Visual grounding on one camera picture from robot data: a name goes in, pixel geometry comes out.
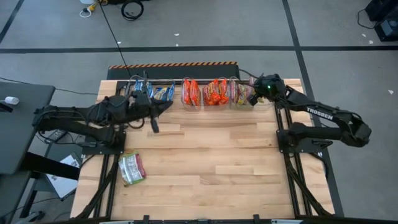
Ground clear plastic bin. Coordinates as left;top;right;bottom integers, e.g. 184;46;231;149
123;74;176;112
180;77;231;112
229;76;284;110

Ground white printed sheet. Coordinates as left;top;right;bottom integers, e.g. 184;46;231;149
45;152;82;200

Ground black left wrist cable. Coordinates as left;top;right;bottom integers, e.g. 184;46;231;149
127;117;146;130

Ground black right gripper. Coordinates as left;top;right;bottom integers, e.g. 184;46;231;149
248;73;287;106

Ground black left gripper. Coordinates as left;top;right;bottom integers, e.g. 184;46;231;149
129;90;174;134

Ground black desk leg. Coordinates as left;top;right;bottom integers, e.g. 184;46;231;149
18;179;43;218

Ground black aluminium table frame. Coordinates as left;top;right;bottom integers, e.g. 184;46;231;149
74;79;335;224

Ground long black floor cable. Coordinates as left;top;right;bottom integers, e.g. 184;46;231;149
98;0;133;78

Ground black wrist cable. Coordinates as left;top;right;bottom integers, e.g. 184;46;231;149
127;117;146;130
238;68;264;82

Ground black power adapter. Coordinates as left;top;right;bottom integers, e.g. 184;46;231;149
46;129;68;144

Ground yellow white power cord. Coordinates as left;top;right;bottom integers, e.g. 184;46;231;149
79;0;100;19

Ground black equipment case with screen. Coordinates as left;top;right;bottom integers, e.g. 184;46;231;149
374;14;398;43

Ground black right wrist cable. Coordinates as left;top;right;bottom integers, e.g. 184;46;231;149
238;68;264;82

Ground black coiled cable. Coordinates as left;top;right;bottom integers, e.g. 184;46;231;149
120;0;145;22

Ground black desk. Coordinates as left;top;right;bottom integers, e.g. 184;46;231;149
0;81;56;175

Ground black equipment cable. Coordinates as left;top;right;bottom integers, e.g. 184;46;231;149
356;8;379;30

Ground black hazard-striped floor mat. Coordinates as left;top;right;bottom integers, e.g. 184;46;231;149
106;61;241;80

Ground black desk crossbeam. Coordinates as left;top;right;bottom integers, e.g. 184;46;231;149
19;151;82;181

